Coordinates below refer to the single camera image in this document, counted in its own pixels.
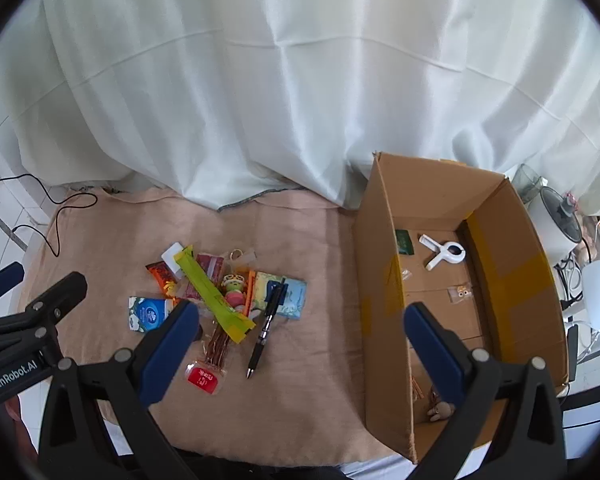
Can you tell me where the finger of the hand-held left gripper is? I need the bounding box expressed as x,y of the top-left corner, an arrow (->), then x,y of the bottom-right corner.
0,271 -> 88,356
0,261 -> 25,303

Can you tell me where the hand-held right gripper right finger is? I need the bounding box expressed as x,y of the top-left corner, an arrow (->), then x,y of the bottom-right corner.
404,302 -> 568,480

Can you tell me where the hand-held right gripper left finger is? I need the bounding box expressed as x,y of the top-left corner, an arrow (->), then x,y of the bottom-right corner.
37,300 -> 201,480

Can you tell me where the blue tissue pack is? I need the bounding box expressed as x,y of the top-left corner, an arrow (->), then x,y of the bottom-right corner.
128,296 -> 177,332

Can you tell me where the green pink toy doll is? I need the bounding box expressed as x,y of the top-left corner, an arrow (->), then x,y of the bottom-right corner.
221,273 -> 248,311

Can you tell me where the white USB charger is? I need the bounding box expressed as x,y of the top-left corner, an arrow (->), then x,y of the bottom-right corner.
161,242 -> 186,278

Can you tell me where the cardboard box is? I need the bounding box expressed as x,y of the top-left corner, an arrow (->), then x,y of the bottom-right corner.
351,151 -> 570,465

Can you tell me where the brown stick snack packet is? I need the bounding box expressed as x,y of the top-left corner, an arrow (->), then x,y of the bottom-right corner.
186,325 -> 231,395

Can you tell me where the small beige plush toy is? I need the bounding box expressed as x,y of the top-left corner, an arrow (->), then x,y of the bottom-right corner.
426,400 -> 456,423

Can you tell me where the long yellow-green packet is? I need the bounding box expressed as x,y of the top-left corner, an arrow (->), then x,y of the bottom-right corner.
174,245 -> 257,346

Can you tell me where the orange-brown snack packet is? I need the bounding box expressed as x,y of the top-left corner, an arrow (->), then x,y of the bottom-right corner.
146,261 -> 181,297

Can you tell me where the dark red patterned packet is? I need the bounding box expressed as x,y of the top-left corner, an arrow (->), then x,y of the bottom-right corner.
185,254 -> 226,301

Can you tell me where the white plastic clip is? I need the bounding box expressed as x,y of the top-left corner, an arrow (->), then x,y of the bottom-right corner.
419,234 -> 467,272

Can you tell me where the black pen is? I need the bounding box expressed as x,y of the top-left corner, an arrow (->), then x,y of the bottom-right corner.
246,278 -> 287,380

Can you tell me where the light blue yellow packet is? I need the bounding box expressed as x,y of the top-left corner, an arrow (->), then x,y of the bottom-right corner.
252,271 -> 308,321

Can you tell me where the white rice cooker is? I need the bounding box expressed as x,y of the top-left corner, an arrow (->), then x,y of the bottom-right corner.
527,185 -> 588,262

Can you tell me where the clear plastic jug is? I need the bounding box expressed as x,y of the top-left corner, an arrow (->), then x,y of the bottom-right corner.
511,163 -> 544,202

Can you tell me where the white curtain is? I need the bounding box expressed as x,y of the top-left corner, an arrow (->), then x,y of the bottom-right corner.
0,0 -> 600,213

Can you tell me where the black cable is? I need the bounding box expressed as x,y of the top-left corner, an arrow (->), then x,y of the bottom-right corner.
0,173 -> 99,257

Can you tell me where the clear bag with ring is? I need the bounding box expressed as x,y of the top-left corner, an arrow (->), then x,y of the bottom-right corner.
227,247 -> 258,268

